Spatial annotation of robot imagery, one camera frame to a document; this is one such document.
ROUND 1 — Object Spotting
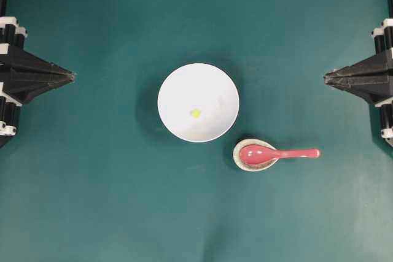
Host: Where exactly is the white round bowl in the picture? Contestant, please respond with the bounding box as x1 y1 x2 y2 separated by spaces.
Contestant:
157 63 240 143

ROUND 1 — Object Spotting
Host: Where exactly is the yellow hexagonal prism block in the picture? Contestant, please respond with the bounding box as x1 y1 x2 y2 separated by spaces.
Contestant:
190 109 201 118

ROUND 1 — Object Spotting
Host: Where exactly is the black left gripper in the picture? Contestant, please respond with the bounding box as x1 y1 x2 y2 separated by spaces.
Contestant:
1 17 75 147

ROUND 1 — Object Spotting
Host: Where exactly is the pink ceramic spoon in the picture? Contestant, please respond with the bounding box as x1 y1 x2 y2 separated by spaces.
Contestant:
239 144 321 165

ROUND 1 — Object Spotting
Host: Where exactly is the speckled egg-shaped spoon rest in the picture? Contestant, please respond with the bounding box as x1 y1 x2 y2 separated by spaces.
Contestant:
233 139 277 172

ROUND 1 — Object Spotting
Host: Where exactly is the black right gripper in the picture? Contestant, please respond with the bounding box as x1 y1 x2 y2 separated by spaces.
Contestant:
324 18 393 148

